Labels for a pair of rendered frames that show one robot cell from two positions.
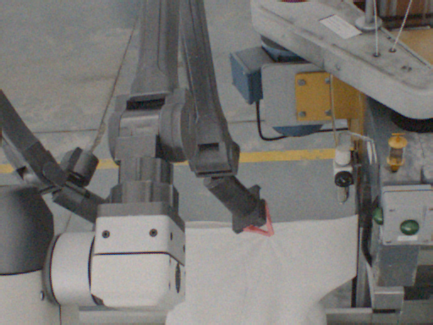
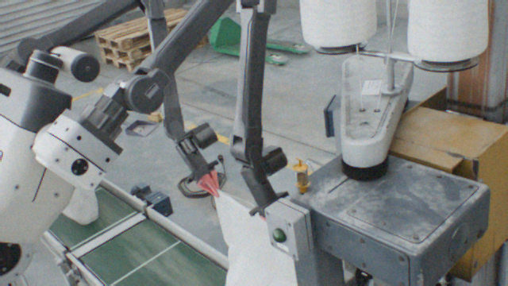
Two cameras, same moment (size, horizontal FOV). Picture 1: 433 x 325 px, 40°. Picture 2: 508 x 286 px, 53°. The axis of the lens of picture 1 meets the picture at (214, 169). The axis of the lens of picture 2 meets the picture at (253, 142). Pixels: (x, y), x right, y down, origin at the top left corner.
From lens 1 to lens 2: 0.79 m
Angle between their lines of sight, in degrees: 37
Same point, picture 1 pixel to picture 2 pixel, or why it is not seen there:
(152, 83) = (148, 62)
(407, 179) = (305, 202)
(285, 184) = not seen: hidden behind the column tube
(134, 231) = (63, 125)
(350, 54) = (348, 105)
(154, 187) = (95, 111)
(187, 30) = (243, 53)
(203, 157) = (234, 145)
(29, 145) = (170, 106)
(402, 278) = not seen: outside the picture
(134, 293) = (40, 155)
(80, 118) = not seen: hidden behind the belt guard
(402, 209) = (273, 216)
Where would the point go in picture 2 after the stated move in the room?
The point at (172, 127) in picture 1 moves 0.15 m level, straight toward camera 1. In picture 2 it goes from (131, 86) to (71, 117)
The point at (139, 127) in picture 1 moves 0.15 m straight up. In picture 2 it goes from (122, 82) to (101, 10)
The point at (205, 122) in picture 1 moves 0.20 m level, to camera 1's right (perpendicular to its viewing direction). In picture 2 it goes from (239, 120) to (308, 133)
